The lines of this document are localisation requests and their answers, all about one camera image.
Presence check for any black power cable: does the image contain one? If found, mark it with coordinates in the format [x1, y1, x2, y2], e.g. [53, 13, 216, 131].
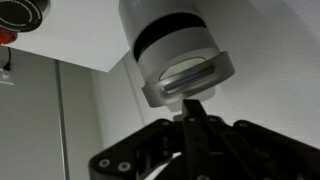
[3, 46, 13, 72]

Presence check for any white table board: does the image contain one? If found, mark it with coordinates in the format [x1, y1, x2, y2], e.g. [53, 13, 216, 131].
[7, 0, 129, 72]

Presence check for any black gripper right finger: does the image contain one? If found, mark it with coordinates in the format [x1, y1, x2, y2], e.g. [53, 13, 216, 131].
[183, 100, 320, 180]

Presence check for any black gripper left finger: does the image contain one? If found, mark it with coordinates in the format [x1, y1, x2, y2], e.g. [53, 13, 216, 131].
[88, 119, 183, 180]

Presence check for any wall outlet with plug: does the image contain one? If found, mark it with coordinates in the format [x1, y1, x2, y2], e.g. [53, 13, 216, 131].
[0, 67, 14, 85]

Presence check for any red lidded coffee pod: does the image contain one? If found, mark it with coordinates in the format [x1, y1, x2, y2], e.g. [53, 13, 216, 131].
[0, 29, 18, 45]

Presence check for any glass jar with black lid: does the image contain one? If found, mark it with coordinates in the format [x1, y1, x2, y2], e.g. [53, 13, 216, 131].
[0, 0, 51, 32]

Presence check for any grey coffeemaker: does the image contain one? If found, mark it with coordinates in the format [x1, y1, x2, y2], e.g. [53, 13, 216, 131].
[118, 0, 235, 108]

